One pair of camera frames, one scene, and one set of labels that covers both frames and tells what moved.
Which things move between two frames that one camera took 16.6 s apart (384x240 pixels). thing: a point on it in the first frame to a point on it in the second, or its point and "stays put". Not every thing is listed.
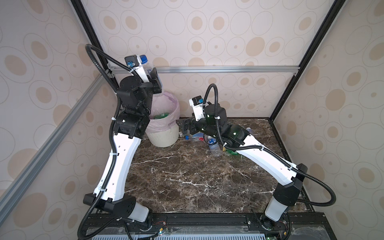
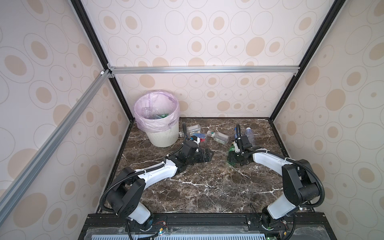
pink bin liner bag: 165,112 stays put
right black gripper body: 200,125 to 239,159
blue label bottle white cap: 214,147 to 150,113
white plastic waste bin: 165,138 stays put
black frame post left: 109,70 stays put
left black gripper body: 156,84 to 197,158
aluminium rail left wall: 16,189 stays put
